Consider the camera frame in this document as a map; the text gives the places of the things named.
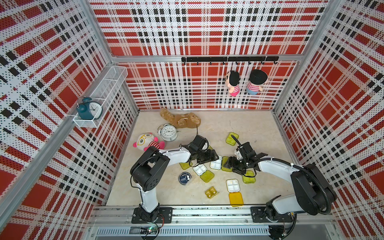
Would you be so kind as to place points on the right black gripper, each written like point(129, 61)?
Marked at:
point(231, 162)

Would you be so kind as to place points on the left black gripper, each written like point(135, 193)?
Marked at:
point(209, 158)

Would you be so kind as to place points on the green pillbox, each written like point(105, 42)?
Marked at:
point(205, 174)
point(185, 166)
point(249, 177)
point(220, 164)
point(230, 140)

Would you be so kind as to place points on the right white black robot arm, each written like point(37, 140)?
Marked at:
point(312, 192)

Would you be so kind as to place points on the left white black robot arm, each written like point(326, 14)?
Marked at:
point(147, 172)

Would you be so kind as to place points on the brown plush bear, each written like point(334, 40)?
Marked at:
point(189, 120)

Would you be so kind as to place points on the yellow pillbox open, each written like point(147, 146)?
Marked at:
point(235, 196)

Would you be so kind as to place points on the silver alarm clock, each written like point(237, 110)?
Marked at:
point(168, 132)

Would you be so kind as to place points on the round dark blue tin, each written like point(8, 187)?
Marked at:
point(185, 178)

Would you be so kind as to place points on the pink white plush toy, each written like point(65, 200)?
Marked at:
point(147, 140)

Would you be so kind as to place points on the doll with pink striped shirt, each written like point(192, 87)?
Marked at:
point(232, 83)

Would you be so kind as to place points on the doll with black hat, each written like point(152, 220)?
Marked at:
point(256, 80)

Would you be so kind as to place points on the green circuit board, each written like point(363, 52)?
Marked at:
point(146, 230)

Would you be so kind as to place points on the teal alarm clock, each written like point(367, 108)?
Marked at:
point(88, 109)

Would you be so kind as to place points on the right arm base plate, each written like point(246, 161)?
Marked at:
point(258, 214)

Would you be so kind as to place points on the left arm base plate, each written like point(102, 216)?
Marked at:
point(165, 214)

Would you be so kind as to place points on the black hook rail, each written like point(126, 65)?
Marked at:
point(261, 59)

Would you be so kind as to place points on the white wire shelf basket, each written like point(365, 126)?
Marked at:
point(104, 94)

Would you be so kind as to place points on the aluminium rail front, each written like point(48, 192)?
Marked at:
point(182, 215)

